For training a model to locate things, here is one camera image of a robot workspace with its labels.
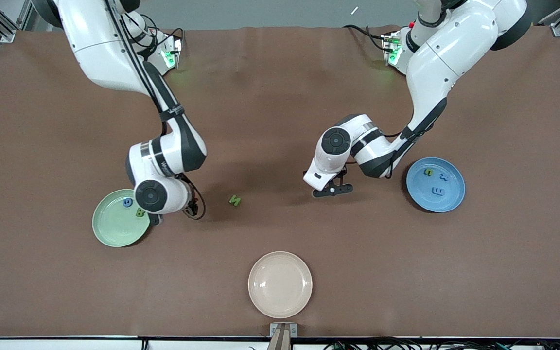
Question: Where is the light green plate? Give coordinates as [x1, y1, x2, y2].
[92, 189, 152, 248]

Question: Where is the brown table mat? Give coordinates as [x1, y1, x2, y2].
[0, 25, 560, 338]

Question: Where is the beige plate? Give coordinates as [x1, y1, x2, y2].
[247, 251, 313, 319]

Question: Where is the blue plate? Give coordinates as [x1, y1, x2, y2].
[405, 157, 466, 213]

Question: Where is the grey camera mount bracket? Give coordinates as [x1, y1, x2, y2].
[270, 322, 298, 350]

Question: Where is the black left arm base cable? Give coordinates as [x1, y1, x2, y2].
[342, 23, 388, 53]

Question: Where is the black arm base cable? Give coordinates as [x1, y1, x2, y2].
[342, 23, 388, 53]
[156, 27, 186, 55]

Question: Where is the black right arm base cable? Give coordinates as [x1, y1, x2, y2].
[156, 27, 186, 55]

